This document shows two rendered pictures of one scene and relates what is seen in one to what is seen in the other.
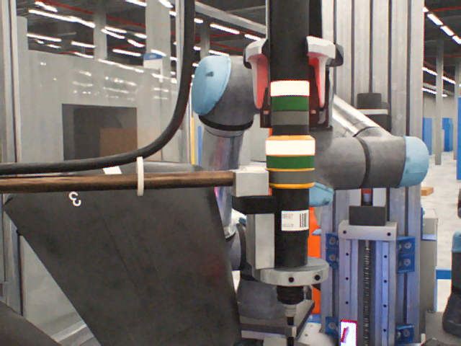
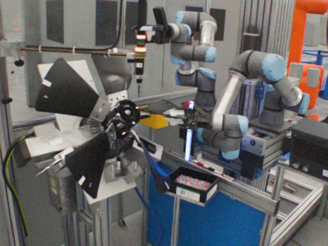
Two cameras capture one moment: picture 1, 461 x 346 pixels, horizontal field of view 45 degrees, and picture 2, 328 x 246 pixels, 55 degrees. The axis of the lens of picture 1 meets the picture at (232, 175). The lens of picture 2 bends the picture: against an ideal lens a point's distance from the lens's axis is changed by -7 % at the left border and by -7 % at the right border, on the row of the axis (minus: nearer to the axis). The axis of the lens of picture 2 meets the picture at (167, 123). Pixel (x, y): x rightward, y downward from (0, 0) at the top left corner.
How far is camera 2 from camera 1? 103 cm
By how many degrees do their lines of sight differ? 28
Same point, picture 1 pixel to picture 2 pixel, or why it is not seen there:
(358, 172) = (190, 56)
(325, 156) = (179, 50)
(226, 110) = not seen: hidden behind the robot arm
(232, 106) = not seen: hidden behind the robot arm
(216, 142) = not seen: hidden behind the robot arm
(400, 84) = (266, 24)
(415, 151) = (210, 51)
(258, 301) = (200, 99)
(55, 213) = (100, 58)
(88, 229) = (106, 62)
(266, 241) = (132, 68)
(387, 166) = (199, 55)
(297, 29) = (140, 24)
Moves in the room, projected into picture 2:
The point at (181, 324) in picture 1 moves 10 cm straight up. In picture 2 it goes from (117, 84) to (118, 61)
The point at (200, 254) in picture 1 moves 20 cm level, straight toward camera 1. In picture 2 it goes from (127, 70) to (103, 78)
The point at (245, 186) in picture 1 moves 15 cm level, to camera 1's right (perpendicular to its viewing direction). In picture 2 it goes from (128, 56) to (161, 60)
